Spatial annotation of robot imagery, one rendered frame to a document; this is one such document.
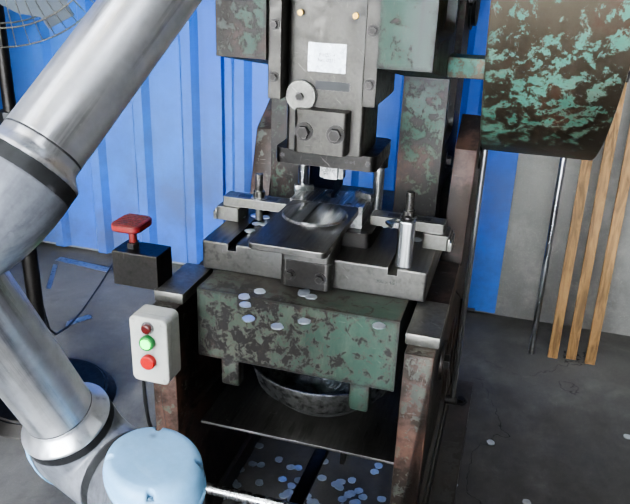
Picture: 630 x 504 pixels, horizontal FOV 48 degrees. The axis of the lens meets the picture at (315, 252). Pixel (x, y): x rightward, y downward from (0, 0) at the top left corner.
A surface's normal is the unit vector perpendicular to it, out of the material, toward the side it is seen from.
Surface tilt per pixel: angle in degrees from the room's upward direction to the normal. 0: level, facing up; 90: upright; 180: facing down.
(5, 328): 93
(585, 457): 0
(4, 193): 75
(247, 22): 90
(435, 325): 0
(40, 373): 91
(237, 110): 90
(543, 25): 112
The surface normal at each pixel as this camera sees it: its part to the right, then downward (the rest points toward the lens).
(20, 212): 0.58, 0.35
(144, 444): 0.14, -0.88
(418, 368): -0.29, 0.36
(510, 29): -0.27, 0.73
